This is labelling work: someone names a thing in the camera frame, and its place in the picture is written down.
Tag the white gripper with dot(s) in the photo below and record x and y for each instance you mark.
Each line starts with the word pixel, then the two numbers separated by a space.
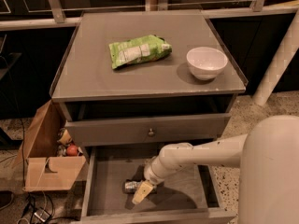
pixel 152 174

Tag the silver redbull can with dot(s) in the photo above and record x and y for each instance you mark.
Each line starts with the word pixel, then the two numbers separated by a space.
pixel 130 186

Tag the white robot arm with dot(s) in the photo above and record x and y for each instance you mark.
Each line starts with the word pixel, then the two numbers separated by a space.
pixel 268 159

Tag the grey open middle drawer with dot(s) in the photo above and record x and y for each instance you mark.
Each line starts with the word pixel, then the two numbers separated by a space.
pixel 190 196

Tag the round metal drawer knob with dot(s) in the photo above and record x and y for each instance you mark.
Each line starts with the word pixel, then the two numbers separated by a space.
pixel 151 133

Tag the grey top drawer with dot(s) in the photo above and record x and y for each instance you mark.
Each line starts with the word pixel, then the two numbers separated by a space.
pixel 105 132

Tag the grey drawer cabinet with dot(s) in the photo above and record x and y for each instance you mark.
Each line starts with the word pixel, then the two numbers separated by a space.
pixel 87 88

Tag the red apple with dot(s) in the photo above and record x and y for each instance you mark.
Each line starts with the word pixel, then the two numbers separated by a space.
pixel 72 150

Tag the yellowish packet in box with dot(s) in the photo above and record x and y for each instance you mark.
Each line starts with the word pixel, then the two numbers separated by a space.
pixel 64 137

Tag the brown cardboard box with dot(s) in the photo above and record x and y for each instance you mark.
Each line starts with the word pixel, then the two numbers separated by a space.
pixel 48 166

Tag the white ceramic bowl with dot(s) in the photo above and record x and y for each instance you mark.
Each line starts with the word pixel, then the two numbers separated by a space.
pixel 206 63

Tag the green snack bag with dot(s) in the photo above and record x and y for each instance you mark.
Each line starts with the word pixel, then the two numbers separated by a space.
pixel 144 49

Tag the metal railing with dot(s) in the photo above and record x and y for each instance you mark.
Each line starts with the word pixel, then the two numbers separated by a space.
pixel 35 14

